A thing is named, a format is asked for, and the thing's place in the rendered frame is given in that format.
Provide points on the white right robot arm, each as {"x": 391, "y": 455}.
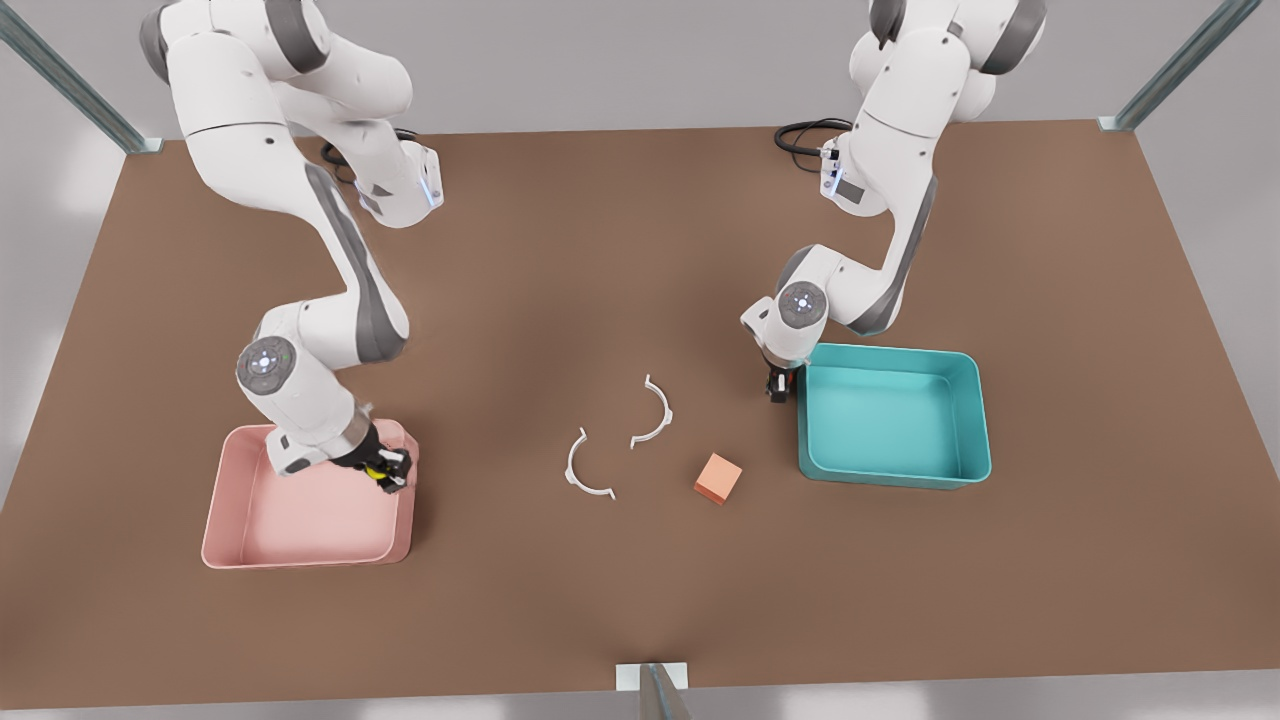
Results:
{"x": 250, "y": 180}

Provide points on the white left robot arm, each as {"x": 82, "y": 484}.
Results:
{"x": 905, "y": 130}

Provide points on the pink storage box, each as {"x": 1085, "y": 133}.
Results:
{"x": 300, "y": 505}

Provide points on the blue storage box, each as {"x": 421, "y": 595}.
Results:
{"x": 893, "y": 415}

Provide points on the orange cube block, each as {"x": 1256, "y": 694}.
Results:
{"x": 718, "y": 478}

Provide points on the white curved bracket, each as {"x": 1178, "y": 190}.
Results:
{"x": 584, "y": 470}
{"x": 655, "y": 412}

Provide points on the silver frame post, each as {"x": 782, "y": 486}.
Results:
{"x": 1180, "y": 65}
{"x": 75, "y": 85}
{"x": 660, "y": 692}

